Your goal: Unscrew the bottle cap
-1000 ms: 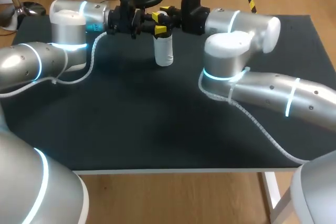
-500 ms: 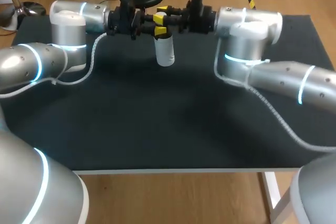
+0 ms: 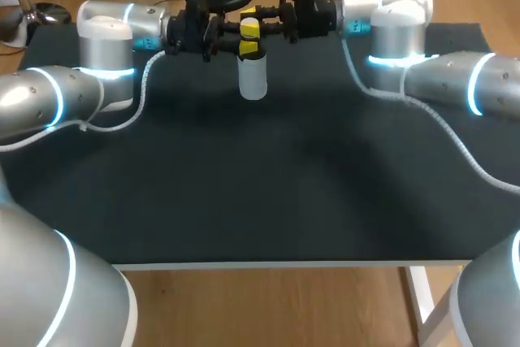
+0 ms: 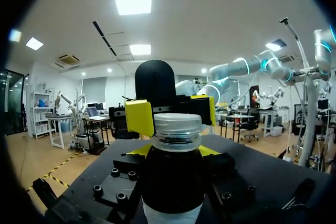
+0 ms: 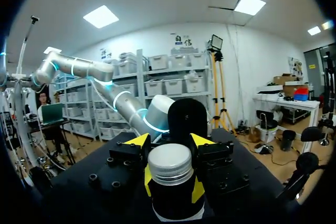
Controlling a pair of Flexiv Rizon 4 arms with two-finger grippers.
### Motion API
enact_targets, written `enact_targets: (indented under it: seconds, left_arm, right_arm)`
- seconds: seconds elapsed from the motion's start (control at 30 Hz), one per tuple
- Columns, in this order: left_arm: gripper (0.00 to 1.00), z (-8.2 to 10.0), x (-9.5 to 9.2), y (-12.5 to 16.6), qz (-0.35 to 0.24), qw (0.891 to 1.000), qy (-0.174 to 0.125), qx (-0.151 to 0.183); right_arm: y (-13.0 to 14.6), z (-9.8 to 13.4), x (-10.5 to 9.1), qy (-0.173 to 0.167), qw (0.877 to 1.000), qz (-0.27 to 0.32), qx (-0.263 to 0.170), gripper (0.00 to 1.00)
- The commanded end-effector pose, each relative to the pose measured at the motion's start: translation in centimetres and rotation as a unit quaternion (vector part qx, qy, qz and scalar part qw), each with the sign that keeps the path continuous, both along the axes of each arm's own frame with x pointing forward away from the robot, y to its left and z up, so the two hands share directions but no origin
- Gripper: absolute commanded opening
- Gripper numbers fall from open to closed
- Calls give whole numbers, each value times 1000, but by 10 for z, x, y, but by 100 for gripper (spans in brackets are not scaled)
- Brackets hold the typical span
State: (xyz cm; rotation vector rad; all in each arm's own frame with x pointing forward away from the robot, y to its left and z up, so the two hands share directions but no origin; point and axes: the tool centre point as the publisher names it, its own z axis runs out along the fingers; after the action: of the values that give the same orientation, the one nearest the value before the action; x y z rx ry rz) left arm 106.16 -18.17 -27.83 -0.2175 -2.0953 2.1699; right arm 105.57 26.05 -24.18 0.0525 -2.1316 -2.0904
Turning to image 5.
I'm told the bottle with black label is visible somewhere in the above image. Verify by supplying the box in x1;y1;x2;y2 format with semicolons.
147;143;206;222

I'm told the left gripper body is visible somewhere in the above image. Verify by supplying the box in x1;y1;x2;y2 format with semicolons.
155;98;209;145

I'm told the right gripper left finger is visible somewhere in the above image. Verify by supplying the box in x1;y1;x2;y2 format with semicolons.
88;133;152;196

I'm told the person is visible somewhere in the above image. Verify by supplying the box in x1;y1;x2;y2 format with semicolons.
36;92;73;164

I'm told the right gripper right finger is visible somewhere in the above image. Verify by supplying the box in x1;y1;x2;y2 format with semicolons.
189;133;251;196

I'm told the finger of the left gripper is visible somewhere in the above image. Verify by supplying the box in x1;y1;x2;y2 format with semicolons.
191;175;206;204
143;163;153;198

